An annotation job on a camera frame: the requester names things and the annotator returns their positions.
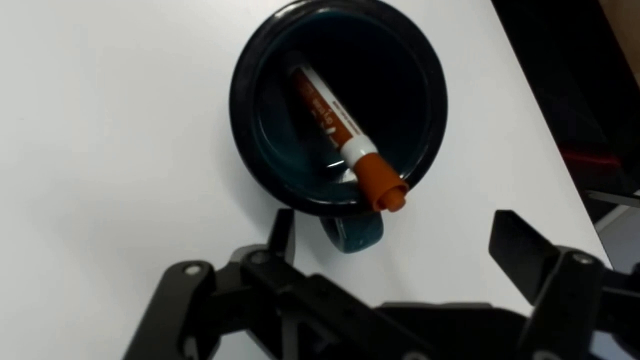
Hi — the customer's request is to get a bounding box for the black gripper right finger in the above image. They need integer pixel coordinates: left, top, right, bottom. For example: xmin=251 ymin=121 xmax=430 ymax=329
xmin=488 ymin=208 xmax=640 ymax=360

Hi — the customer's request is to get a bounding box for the dark speckled mug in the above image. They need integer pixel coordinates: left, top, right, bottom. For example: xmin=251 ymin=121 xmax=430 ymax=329
xmin=227 ymin=0 xmax=450 ymax=257

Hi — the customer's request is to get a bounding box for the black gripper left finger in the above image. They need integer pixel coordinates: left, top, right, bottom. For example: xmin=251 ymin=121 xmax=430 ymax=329
xmin=120 ymin=205 xmax=402 ymax=360

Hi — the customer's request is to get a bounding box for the orange brown whiteboard marker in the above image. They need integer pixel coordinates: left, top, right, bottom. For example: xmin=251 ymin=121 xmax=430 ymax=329
xmin=290 ymin=62 xmax=409 ymax=214

